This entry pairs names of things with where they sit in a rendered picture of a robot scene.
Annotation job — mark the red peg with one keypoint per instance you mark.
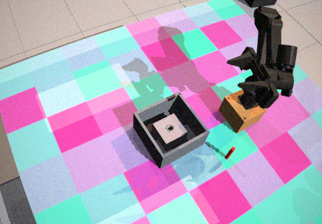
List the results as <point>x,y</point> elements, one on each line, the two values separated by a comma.
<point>229,153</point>

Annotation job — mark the pink square plate with hole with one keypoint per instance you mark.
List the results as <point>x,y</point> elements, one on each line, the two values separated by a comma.
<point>169,131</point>

